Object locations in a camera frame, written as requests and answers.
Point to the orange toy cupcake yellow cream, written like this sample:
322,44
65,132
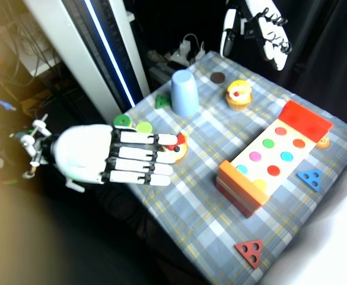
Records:
239,96

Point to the orange red toy piece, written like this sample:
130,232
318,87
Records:
181,148

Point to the orange wooden toy bed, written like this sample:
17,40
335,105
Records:
274,151

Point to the dark brown disc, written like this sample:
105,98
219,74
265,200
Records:
217,77

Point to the white power strip with plugs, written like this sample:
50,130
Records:
188,50

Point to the light blue plastic cup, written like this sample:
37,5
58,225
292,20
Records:
184,95

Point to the green triangle block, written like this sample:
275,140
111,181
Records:
162,102

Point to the blue triangle block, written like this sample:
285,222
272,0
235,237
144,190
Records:
309,179

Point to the light green disc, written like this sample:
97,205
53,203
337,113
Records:
144,127

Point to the blue plaid tablecloth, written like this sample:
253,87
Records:
203,178

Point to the white column with blue stripe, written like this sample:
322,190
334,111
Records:
81,53

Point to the red triangle block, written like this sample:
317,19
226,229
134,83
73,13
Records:
250,250

